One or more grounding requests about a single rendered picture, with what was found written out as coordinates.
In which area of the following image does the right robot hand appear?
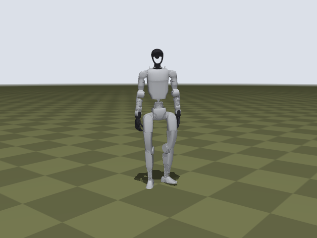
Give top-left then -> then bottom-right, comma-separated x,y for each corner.
135,112 -> 143,131

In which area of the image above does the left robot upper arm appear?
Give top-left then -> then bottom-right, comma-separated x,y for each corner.
168,70 -> 179,97

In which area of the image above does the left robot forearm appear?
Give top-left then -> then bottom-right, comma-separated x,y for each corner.
173,95 -> 181,114

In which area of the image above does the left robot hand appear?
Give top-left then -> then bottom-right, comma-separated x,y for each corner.
175,110 -> 181,128

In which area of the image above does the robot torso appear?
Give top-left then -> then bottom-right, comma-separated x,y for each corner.
147,66 -> 169,120

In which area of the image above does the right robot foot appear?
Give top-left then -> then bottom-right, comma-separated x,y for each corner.
146,179 -> 154,189

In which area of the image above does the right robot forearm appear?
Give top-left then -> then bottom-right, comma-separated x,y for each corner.
135,91 -> 143,116

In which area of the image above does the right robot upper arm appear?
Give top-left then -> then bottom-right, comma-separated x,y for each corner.
138,70 -> 148,98

